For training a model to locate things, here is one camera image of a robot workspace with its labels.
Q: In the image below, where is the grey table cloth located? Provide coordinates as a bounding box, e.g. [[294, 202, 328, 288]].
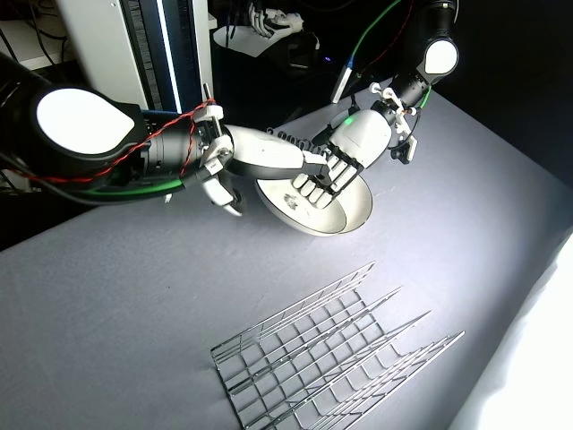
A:
[[0, 80, 573, 430]]

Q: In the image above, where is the white paper sheet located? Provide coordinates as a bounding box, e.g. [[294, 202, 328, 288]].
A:
[[212, 24, 292, 58]]

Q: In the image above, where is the white cloth backdrop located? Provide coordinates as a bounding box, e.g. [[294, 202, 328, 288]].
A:
[[447, 239, 573, 430]]

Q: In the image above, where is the chrome wire plate rack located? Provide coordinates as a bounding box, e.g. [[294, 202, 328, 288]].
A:
[[210, 261, 466, 430]]

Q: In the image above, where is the grey cable adapter stick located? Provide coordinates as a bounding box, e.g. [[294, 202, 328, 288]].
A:
[[330, 56, 361, 103]]

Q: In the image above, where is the white black-rimmed leaf-print plate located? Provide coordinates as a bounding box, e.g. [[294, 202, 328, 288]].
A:
[[258, 172, 350, 235], [255, 176, 374, 238]]

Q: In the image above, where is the spare robot hand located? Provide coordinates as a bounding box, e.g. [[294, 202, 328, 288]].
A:
[[248, 0, 305, 37]]

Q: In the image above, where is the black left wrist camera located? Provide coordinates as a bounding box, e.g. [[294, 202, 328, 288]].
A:
[[390, 136, 420, 165]]

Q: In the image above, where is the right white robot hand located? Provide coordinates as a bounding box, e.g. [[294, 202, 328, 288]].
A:
[[201, 125, 338, 219]]

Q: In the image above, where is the red twisted wire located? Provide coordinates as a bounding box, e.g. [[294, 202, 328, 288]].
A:
[[24, 84, 216, 185], [357, 0, 415, 77]]

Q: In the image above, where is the green cable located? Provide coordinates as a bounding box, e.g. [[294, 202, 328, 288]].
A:
[[48, 176, 201, 202], [350, 0, 404, 62]]

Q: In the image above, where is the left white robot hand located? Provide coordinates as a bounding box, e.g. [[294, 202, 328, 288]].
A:
[[312, 102, 398, 195]]

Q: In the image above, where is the white robot torso column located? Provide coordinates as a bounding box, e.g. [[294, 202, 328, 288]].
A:
[[56, 0, 215, 116]]

